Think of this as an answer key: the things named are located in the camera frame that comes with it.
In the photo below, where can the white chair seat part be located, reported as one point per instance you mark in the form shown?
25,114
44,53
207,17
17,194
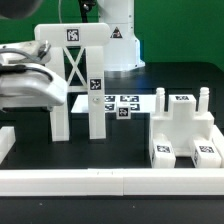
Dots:
185,118

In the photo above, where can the white chair back long part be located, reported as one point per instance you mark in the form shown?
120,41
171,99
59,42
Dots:
83,44

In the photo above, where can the white left rail block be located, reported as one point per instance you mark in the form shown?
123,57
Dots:
7,140

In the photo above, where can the white rail block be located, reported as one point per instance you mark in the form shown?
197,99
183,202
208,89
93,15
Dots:
7,140
218,140

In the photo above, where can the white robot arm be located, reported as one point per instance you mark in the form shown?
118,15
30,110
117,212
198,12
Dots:
122,54

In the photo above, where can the white marker sheet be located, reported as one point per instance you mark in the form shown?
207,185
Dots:
138,103

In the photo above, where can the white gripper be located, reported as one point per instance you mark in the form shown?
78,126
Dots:
30,85

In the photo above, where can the white right rail block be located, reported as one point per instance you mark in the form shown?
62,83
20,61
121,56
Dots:
218,140

